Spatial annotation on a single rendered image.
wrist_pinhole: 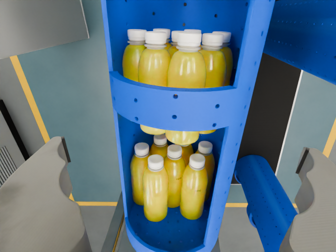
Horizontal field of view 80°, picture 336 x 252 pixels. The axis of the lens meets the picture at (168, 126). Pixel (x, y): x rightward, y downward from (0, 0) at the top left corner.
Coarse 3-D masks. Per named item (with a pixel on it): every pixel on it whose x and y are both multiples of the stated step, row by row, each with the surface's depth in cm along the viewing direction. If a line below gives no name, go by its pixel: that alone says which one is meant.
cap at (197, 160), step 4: (192, 156) 51; (196, 156) 51; (200, 156) 51; (192, 160) 50; (196, 160) 50; (200, 160) 50; (204, 160) 50; (192, 164) 50; (196, 164) 49; (200, 164) 50
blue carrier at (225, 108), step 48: (144, 0) 44; (192, 0) 47; (240, 0) 41; (240, 48) 28; (144, 96) 30; (192, 96) 29; (240, 96) 32; (192, 144) 64; (144, 240) 56; (192, 240) 57
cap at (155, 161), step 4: (152, 156) 50; (156, 156) 51; (160, 156) 51; (148, 160) 49; (152, 160) 49; (156, 160) 49; (160, 160) 49; (148, 164) 49; (152, 164) 48; (156, 164) 48; (160, 164) 49; (152, 168) 49; (156, 168) 49
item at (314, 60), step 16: (288, 0) 94; (304, 0) 79; (320, 0) 69; (272, 16) 96; (288, 16) 82; (304, 16) 71; (320, 16) 63; (272, 32) 92; (288, 32) 79; (304, 32) 69; (320, 32) 61; (272, 48) 96; (288, 48) 80; (304, 48) 69; (320, 48) 61; (304, 64) 73; (320, 64) 63
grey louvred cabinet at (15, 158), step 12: (0, 108) 168; (0, 120) 163; (0, 132) 163; (12, 132) 179; (0, 144) 163; (12, 144) 174; (0, 156) 162; (12, 156) 174; (24, 156) 192; (0, 168) 162; (12, 168) 173; (0, 180) 162
